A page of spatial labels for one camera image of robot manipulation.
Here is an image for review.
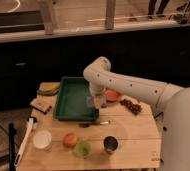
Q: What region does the blue sponge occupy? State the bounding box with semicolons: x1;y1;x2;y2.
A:
86;96;107;108

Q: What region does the bunch of dark grapes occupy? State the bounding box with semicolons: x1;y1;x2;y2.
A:
120;99;142;115

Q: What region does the white handled brush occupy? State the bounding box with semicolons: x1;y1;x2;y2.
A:
14;117;34;166

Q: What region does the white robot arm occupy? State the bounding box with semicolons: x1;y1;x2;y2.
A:
83;56;190;171

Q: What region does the black pole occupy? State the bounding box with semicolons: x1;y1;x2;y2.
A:
9;123;16;171

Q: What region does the green cup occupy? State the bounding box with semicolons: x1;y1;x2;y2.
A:
73;140;91;158

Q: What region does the orange bowl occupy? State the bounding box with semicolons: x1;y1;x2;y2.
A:
104;89;121;102

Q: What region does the green cucumber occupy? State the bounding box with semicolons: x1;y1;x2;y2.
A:
37;89;59;96

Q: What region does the yellow banana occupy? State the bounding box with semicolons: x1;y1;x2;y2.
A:
39;84;59;92

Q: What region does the metal cup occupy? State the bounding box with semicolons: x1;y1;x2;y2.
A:
103;136;118;153

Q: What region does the white round container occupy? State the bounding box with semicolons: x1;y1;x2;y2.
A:
33;130;52;150

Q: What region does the green plastic tray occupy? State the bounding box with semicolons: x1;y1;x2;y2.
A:
53;77;99;122

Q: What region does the brown wooden block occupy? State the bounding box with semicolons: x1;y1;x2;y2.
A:
30;98;52;114

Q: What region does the orange tomato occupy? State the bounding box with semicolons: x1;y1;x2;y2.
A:
63;133;78;148

